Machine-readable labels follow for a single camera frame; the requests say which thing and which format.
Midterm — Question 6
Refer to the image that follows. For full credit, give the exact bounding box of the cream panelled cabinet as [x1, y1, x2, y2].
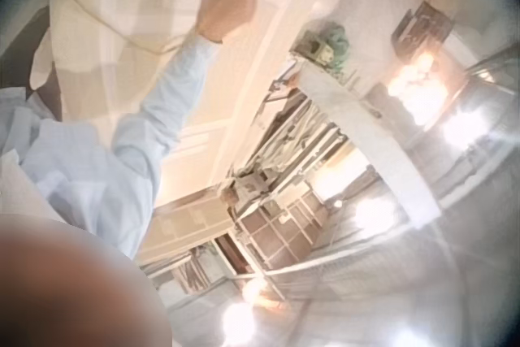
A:
[140, 194, 235, 261]

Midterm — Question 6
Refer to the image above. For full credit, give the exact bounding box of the brown compartment shelf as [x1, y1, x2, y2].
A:
[227, 186, 331, 275]

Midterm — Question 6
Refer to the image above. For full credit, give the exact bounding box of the rack with hanging clothes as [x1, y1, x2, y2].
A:
[232, 87, 351, 202]

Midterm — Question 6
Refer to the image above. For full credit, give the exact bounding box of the cream checked cloth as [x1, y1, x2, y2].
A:
[28, 0, 293, 124]

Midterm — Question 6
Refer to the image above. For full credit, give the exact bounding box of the dark brown furniture piece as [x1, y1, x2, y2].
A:
[0, 5, 63, 121]

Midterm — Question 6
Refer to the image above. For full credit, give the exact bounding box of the dark brown box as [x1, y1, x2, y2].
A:
[390, 0, 454, 64]

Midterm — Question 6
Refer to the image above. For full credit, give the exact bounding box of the green bundle with small box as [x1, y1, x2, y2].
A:
[292, 20, 351, 72]

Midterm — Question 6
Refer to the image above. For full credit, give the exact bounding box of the person's right hand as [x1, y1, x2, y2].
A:
[197, 0, 261, 44]

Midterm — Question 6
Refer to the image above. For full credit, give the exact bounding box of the white shelf board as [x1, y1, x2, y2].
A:
[292, 63, 444, 220]

